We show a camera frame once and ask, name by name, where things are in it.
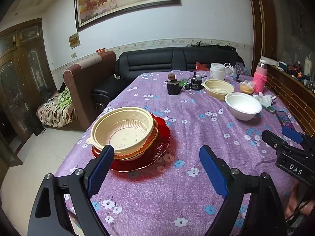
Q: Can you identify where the white foam bowl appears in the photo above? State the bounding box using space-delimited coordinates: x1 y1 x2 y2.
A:
225 92 262 121

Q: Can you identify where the beige plastic bowl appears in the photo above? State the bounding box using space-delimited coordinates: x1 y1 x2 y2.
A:
201 79 234 101
86 107 155 156

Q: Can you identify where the person's right hand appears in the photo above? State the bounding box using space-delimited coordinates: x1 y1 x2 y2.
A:
284 189 314 219

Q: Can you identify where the black smartphone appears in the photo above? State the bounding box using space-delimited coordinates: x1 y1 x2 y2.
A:
274 110 295 130

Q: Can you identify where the brown wooden counter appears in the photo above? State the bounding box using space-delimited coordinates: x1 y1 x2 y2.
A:
266 65 315 137

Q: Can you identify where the white knit glove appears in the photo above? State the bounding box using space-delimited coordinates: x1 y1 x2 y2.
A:
253 92 277 108

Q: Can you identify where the purple floral tablecloth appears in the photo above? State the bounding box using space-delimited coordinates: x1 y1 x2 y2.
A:
54 70 311 236

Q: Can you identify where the bagged orange food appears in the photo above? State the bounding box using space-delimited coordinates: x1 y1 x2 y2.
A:
239 80 255 95

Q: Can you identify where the pink knit-sleeved bottle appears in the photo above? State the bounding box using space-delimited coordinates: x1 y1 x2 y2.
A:
253 59 268 93

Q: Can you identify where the grey phone stand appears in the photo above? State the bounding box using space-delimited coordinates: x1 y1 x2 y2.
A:
234 62 245 82

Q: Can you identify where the white plastic jar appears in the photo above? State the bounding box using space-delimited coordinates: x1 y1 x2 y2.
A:
210 63 225 80

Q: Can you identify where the red plastic bag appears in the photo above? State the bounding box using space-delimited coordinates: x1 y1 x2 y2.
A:
195 62 210 71

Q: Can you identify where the patterned blanket seat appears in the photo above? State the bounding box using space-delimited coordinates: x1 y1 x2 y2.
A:
36 87 77 128

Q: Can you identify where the green candy wrapper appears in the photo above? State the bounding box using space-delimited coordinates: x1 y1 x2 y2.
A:
179 78 187 87

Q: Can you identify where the red gold-rimmed plate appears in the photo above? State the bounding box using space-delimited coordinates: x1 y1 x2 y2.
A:
92 114 170 173

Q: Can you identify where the black mug with lid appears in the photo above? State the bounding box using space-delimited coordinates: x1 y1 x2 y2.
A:
165 73 181 95

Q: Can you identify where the wooden cabinet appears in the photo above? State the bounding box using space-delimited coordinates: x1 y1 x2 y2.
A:
1 18 57 143

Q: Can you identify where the brown armchair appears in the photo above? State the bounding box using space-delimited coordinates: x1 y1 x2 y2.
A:
63 51 116 130

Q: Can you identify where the black leather sofa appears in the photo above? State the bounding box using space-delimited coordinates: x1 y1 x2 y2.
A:
92 45 245 112

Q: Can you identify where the small wall plaque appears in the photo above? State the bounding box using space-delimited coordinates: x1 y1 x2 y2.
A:
68 32 80 49

